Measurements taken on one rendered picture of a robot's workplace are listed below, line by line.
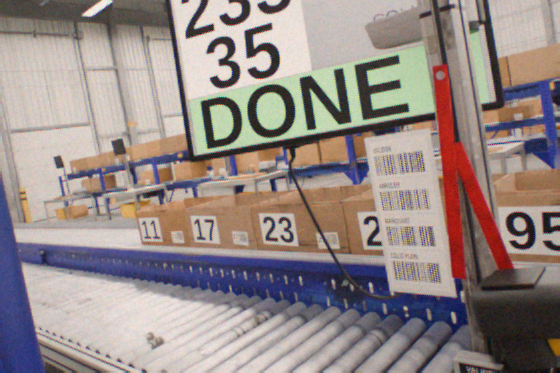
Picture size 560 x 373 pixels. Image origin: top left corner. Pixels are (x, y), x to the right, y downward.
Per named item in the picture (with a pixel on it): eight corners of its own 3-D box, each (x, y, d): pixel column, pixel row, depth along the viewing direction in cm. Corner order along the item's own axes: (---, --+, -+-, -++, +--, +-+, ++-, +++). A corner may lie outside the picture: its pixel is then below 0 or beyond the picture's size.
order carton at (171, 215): (140, 246, 215) (133, 211, 214) (189, 230, 237) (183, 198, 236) (191, 249, 188) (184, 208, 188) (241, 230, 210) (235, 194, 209)
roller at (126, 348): (98, 354, 129) (106, 357, 126) (230, 289, 168) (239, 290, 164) (101, 370, 130) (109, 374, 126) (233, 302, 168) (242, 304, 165)
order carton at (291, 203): (257, 252, 162) (248, 205, 161) (307, 230, 183) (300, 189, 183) (350, 257, 135) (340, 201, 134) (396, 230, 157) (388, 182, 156)
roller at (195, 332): (129, 366, 117) (134, 385, 117) (265, 293, 156) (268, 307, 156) (120, 363, 121) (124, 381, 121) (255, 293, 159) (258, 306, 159)
